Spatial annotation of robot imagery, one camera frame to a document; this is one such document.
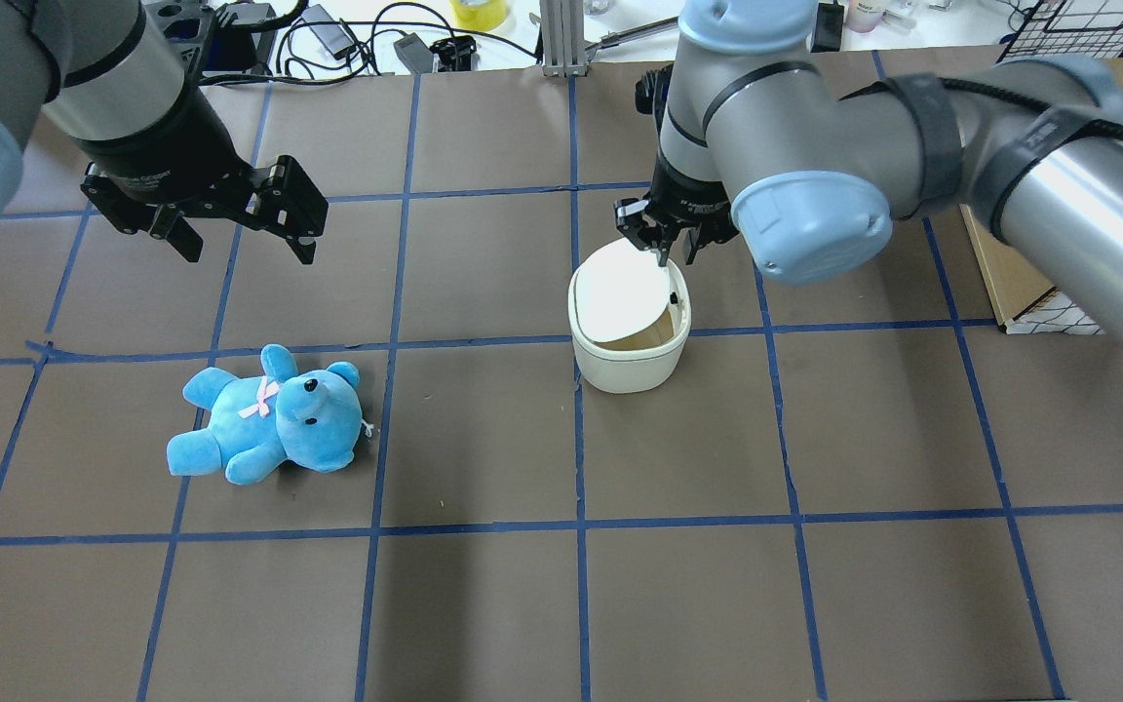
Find white trash can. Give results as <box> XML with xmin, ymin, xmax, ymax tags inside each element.
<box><xmin>567</xmin><ymin>239</ymin><xmax>692</xmax><ymax>394</ymax></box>

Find blue teddy bear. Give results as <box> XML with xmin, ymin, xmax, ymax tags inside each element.
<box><xmin>166</xmin><ymin>345</ymin><xmax>374</xmax><ymax>486</ymax></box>

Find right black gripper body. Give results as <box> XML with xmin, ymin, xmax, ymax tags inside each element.
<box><xmin>614</xmin><ymin>156</ymin><xmax>739</xmax><ymax>245</ymax></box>

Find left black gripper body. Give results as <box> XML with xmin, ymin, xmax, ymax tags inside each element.
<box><xmin>80</xmin><ymin>97</ymin><xmax>270</xmax><ymax>230</ymax></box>

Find yellow tape roll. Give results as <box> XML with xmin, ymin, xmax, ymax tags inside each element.
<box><xmin>449</xmin><ymin>0</ymin><xmax>509</xmax><ymax>31</ymax></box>

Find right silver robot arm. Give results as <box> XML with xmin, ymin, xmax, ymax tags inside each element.
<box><xmin>615</xmin><ymin>1</ymin><xmax>1123</xmax><ymax>343</ymax></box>

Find aluminium frame post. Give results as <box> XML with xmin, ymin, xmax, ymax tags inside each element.
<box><xmin>539</xmin><ymin>0</ymin><xmax>590</xmax><ymax>78</ymax></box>

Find black power adapter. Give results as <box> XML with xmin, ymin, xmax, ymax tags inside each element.
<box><xmin>810</xmin><ymin>1</ymin><xmax>844</xmax><ymax>53</ymax></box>

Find grid-patterned cardboard box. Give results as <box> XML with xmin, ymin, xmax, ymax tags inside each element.
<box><xmin>944</xmin><ymin>1</ymin><xmax>1123</xmax><ymax>343</ymax></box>

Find white purple cup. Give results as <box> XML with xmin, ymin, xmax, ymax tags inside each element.
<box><xmin>844</xmin><ymin>0</ymin><xmax>891</xmax><ymax>34</ymax></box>

